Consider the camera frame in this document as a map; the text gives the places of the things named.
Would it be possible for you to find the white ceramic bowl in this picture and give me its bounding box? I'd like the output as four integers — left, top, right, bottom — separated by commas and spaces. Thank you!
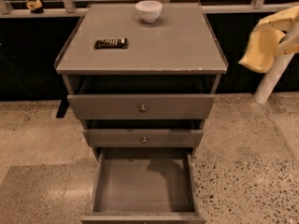
135, 0, 163, 22

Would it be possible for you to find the small yellow black object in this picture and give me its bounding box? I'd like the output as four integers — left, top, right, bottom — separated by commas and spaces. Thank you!
26, 0, 44, 13

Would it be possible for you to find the dark snack bar packet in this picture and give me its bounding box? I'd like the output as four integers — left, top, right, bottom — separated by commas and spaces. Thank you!
94, 37, 128, 49

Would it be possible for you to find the grey drawer cabinet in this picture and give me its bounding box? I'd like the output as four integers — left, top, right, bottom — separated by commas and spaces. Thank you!
53, 1, 230, 224

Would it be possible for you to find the grey middle drawer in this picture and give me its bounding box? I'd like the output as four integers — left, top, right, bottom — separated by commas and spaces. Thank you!
83, 129, 203, 147

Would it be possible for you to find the yellow sponge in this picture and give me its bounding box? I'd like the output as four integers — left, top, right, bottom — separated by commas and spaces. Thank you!
238, 29, 285, 74

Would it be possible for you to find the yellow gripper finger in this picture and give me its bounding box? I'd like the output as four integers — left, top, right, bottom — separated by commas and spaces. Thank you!
275, 33, 299, 56
255, 7, 299, 31

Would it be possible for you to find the metal railing frame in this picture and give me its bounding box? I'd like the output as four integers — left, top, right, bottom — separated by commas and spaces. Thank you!
0, 0, 299, 19

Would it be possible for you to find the grey top drawer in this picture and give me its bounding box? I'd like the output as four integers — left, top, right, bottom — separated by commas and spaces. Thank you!
68, 94, 215, 119

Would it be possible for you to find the white diagonal pillar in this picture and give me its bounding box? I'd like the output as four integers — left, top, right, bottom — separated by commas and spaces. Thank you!
253, 54, 293, 105

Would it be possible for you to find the grey bottom drawer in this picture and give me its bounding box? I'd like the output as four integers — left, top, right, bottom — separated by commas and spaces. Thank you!
81, 147, 206, 224

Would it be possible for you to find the grey drawer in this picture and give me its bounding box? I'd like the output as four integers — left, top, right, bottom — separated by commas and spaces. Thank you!
83, 129, 203, 147
81, 147, 206, 224
68, 94, 215, 119

